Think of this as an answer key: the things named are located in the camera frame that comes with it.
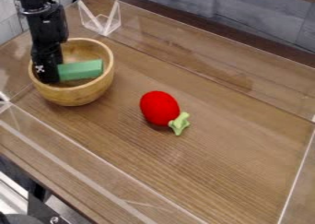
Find light wooden bowl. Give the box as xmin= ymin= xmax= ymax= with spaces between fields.
xmin=28 ymin=38 xmax=115 ymax=106

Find clear acrylic enclosure wall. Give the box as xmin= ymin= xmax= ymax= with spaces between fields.
xmin=0 ymin=5 xmax=315 ymax=224

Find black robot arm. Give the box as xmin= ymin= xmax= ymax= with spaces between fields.
xmin=17 ymin=0 xmax=69 ymax=84

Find clear acrylic corner bracket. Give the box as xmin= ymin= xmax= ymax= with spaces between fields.
xmin=77 ymin=0 xmax=121 ymax=37

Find red plush strawberry toy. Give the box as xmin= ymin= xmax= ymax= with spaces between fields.
xmin=139 ymin=90 xmax=190 ymax=136

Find green rectangular block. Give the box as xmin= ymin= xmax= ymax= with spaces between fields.
xmin=57 ymin=59 xmax=103 ymax=81

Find black metal table bracket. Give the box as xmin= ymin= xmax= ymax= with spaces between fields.
xmin=27 ymin=184 xmax=71 ymax=224

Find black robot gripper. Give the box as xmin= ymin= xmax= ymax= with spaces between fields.
xmin=24 ymin=3 xmax=69 ymax=84

